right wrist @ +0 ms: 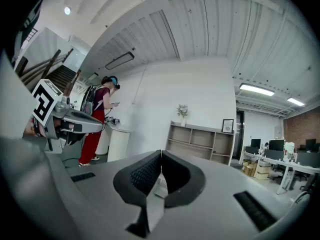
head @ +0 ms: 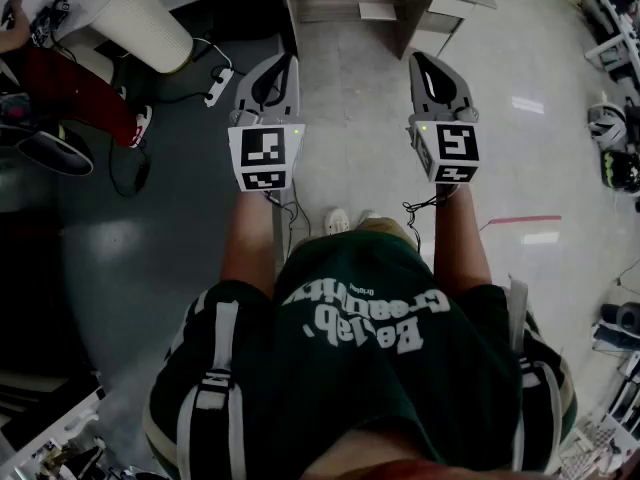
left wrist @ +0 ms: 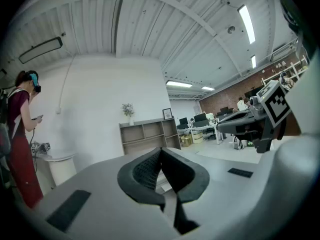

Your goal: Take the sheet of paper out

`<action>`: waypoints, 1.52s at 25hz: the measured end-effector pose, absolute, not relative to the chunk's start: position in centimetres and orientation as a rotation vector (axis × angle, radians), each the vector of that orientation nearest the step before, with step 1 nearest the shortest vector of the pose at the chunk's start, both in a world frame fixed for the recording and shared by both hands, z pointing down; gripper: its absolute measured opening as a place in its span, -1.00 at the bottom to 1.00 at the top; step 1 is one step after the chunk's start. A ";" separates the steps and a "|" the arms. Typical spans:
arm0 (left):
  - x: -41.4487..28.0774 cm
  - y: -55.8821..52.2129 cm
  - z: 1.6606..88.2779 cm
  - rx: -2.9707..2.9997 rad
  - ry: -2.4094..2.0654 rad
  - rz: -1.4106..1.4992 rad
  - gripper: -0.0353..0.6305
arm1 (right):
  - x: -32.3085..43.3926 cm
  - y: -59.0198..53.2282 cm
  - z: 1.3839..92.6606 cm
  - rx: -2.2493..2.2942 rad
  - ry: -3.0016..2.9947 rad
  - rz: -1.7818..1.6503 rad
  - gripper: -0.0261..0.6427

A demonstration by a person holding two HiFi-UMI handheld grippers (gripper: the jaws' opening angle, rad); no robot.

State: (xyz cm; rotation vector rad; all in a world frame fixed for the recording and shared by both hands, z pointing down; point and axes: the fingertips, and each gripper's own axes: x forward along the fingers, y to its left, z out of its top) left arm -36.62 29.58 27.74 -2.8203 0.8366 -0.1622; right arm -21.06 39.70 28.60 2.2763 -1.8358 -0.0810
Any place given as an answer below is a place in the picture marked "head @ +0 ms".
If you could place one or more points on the black device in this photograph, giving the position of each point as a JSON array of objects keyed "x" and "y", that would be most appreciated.
[{"x": 50, "y": 18}]

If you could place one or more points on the white power strip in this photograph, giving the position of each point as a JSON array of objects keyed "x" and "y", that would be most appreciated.
[{"x": 219, "y": 87}]

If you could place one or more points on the tan shorts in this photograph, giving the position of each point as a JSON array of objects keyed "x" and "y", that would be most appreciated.
[{"x": 385, "y": 228}]

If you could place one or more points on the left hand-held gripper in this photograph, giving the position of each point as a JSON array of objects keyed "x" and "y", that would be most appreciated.
[{"x": 262, "y": 150}]

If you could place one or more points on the dark green printed T-shirt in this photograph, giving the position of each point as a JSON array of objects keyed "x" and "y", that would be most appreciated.
[{"x": 350, "y": 393}]

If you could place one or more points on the person's left forearm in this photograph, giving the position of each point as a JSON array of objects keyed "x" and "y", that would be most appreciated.
[{"x": 247, "y": 243}]

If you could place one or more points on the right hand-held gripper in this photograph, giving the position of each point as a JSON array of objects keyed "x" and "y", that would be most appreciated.
[{"x": 455, "y": 148}]

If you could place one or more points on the red floor tape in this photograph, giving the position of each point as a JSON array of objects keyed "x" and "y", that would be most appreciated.
[{"x": 525, "y": 219}]

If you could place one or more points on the black green helmet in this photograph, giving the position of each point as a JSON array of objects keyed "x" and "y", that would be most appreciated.
[{"x": 620, "y": 170}]

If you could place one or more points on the black chair seat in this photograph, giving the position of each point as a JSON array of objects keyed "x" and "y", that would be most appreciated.
[{"x": 55, "y": 153}]

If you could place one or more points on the black bag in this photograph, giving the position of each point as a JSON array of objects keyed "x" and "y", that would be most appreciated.
[{"x": 250, "y": 8}]

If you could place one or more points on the person's right forearm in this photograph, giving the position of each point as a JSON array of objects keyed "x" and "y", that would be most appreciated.
[{"x": 460, "y": 243}]

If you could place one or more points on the black power adapter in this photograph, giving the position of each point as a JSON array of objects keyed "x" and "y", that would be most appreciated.
[{"x": 142, "y": 174}]

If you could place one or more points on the white helmet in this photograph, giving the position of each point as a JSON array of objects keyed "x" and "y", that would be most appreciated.
[{"x": 607, "y": 125}]

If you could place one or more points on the grey wooden desk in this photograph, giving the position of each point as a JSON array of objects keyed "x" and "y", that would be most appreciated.
[{"x": 350, "y": 3}]

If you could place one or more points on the black cylinder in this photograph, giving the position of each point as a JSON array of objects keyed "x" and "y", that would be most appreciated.
[{"x": 622, "y": 318}]

